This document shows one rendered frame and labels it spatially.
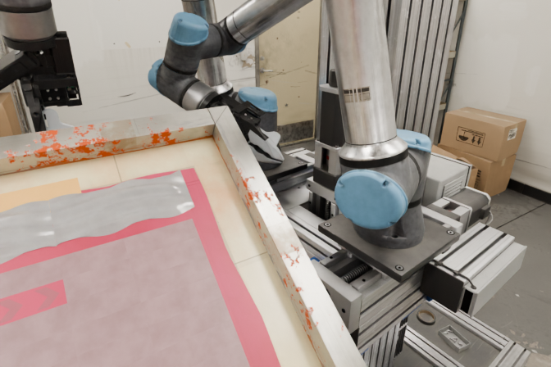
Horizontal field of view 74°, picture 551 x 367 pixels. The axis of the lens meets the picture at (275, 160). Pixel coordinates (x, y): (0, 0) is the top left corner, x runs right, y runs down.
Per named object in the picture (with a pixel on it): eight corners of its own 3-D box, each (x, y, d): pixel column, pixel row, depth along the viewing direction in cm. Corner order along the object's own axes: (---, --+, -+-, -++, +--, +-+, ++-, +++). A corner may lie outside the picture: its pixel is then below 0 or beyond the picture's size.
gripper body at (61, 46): (83, 109, 63) (70, 42, 56) (25, 116, 59) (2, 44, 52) (77, 88, 68) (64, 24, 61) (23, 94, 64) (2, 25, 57)
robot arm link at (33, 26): (-9, 14, 49) (-8, -4, 55) (2, 47, 52) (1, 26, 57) (54, 13, 53) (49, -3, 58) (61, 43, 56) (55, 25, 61)
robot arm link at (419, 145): (428, 185, 80) (439, 126, 74) (414, 212, 69) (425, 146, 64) (374, 173, 85) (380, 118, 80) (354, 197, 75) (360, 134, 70)
